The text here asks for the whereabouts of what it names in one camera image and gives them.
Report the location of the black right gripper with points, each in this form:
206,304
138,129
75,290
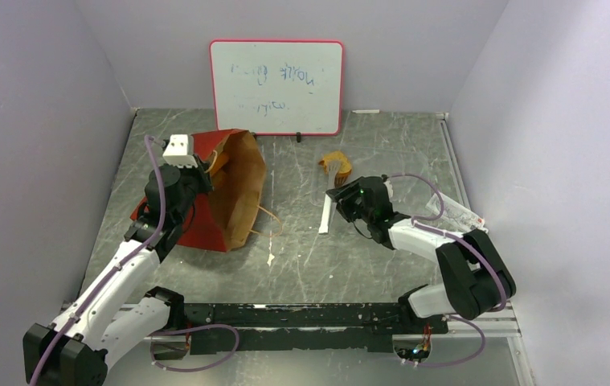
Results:
343,197

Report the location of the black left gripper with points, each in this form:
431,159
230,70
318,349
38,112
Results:
202,173

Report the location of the orange fake bread piece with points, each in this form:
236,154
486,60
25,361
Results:
337,156

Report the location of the red paper bag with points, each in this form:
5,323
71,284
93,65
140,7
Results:
224,217

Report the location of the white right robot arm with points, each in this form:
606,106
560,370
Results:
475,279

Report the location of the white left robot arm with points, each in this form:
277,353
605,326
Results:
84,341

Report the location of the orange fake baguette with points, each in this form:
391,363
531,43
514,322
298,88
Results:
218,162

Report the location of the pink framed whiteboard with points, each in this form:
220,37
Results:
278,86

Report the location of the white printed card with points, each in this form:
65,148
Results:
460,217

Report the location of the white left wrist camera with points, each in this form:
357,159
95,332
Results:
179,151

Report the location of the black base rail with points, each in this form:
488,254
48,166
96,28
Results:
373,326

